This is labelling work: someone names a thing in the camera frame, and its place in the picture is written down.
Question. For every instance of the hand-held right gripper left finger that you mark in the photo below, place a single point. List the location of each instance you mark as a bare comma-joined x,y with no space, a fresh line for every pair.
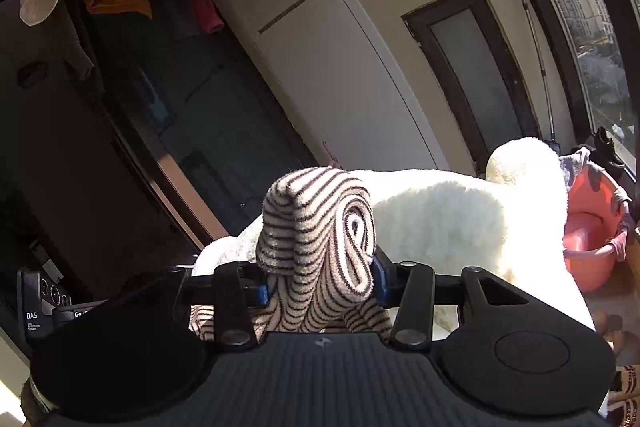
260,294

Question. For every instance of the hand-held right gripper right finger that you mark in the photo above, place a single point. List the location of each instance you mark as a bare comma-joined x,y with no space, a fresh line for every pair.
376,279

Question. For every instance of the black white striped garment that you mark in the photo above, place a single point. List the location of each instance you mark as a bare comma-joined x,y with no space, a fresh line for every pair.
310,227

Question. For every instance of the metal clothes pole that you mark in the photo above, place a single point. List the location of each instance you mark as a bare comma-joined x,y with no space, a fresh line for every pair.
539,67

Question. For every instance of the white fluffy blanket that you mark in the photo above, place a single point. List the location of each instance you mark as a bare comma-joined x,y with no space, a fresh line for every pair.
450,217

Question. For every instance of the dark glass sliding door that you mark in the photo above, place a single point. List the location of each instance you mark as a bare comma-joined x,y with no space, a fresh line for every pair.
200,107

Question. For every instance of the white tall cabinet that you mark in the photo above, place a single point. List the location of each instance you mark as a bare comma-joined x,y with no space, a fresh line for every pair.
340,77

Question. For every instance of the pink plastic basin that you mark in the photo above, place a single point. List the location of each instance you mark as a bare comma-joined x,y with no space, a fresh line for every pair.
595,227

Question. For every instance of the dark framed frosted window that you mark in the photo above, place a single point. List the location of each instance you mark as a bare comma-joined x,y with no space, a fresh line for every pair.
475,77

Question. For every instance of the grey patterned cloth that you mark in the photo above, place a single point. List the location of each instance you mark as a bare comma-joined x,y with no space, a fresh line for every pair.
575,164

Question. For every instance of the small mauve cloth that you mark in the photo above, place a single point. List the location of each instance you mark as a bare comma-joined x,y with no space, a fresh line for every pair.
622,222

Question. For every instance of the hanging grey garment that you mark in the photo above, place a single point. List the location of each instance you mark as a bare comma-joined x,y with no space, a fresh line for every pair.
75,42

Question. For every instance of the hanging red garment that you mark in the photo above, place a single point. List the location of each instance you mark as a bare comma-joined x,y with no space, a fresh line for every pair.
210,12

